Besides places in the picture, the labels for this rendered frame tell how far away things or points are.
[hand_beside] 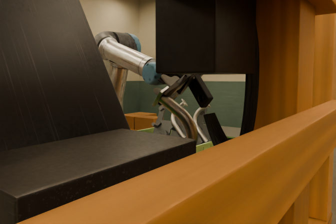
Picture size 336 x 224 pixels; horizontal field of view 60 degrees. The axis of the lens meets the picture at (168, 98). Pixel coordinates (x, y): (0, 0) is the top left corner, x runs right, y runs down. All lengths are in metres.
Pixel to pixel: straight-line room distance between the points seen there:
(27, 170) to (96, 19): 8.18
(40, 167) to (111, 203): 0.21
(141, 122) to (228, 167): 6.46
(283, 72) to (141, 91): 9.14
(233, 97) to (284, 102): 7.50
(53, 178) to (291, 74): 0.46
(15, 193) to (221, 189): 0.18
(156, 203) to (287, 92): 0.48
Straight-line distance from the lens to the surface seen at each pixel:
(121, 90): 1.38
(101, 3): 8.73
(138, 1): 10.01
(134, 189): 0.19
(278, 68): 0.62
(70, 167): 0.36
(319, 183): 1.10
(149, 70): 0.94
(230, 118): 8.20
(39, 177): 0.34
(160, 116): 2.15
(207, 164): 0.23
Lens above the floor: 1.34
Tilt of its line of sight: 4 degrees down
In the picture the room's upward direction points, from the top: straight up
